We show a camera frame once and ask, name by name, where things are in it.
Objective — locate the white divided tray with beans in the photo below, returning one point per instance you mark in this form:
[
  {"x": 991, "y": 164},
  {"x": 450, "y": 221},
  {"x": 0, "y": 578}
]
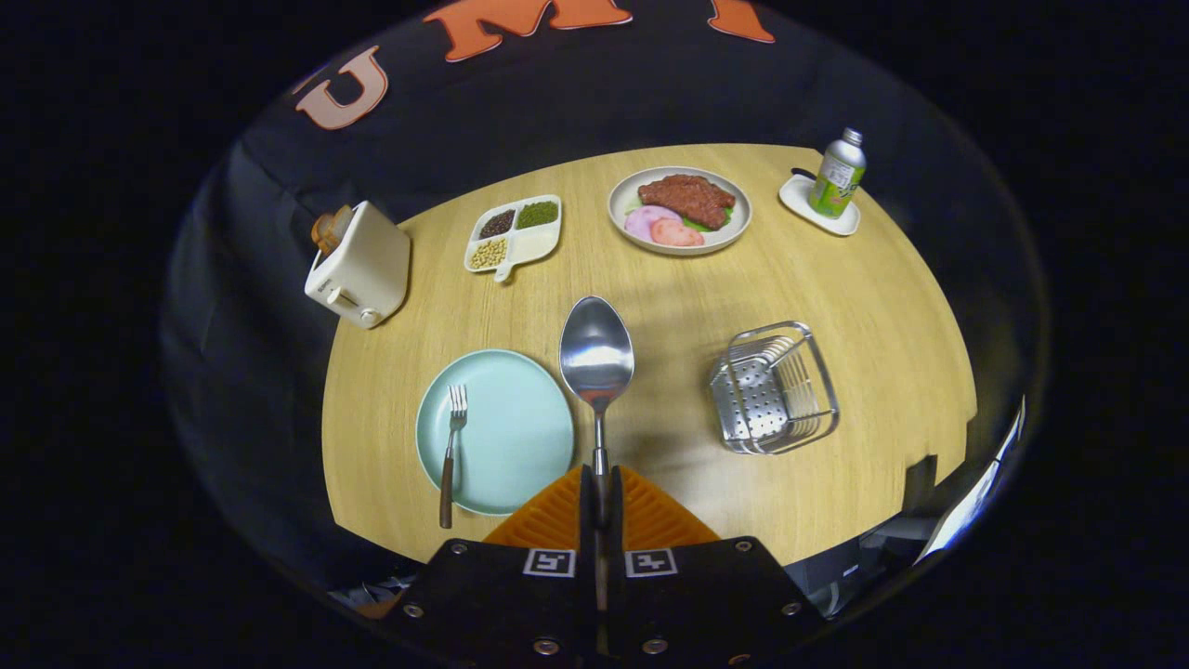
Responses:
[{"x": 534, "y": 243}]

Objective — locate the brown steak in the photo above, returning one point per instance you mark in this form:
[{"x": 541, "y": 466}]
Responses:
[{"x": 687, "y": 197}]

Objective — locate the green label metal bottle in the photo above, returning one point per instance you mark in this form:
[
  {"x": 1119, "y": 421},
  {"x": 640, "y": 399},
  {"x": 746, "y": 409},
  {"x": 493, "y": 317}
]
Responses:
[{"x": 836, "y": 181}]

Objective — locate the light green plate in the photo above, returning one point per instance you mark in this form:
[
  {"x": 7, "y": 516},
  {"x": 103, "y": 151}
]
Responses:
[{"x": 511, "y": 427}]

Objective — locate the beige plate with food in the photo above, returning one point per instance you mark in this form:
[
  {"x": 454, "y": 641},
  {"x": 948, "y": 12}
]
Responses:
[{"x": 725, "y": 234}]

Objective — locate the small white coaster tray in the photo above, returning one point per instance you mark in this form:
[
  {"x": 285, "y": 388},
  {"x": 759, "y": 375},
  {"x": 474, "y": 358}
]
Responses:
[{"x": 797, "y": 197}]

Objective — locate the white toaster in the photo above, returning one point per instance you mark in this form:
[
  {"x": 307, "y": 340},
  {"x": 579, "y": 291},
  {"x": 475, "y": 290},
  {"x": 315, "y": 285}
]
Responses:
[{"x": 367, "y": 265}]

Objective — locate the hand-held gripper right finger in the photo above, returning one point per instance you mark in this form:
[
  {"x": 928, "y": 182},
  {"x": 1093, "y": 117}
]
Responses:
[{"x": 615, "y": 520}]

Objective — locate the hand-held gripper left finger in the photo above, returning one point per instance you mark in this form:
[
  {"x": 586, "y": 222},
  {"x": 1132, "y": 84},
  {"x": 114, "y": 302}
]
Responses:
[{"x": 587, "y": 520}]

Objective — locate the salmon pink ham slice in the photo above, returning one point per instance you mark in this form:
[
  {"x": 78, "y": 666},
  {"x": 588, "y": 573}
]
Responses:
[{"x": 676, "y": 234}]

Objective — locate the white printed sheet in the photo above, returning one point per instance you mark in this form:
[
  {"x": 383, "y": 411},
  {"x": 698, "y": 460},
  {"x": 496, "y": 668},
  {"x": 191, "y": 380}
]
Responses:
[{"x": 971, "y": 497}]

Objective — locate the purple pink ham slice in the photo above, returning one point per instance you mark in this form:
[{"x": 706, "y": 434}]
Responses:
[{"x": 641, "y": 221}]

